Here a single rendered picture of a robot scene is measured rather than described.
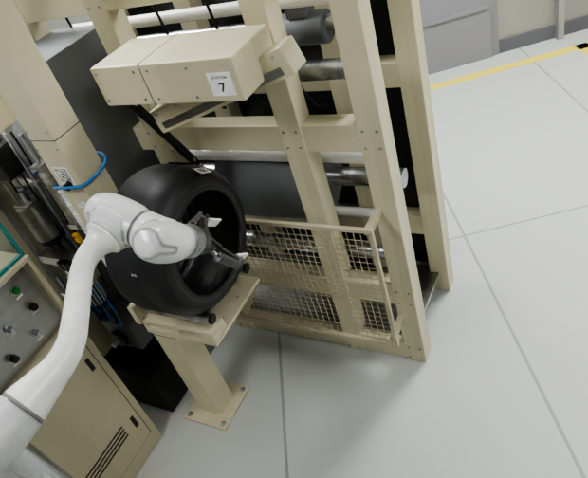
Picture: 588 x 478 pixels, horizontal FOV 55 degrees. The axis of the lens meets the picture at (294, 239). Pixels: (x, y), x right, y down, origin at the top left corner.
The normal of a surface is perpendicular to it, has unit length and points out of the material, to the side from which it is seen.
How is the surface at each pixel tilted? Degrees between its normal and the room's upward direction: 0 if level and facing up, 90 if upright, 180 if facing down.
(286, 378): 0
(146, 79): 90
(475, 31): 90
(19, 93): 90
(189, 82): 90
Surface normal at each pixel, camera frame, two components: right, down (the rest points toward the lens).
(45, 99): 0.87, 0.08
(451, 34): 0.07, 0.61
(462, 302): -0.26, -0.75
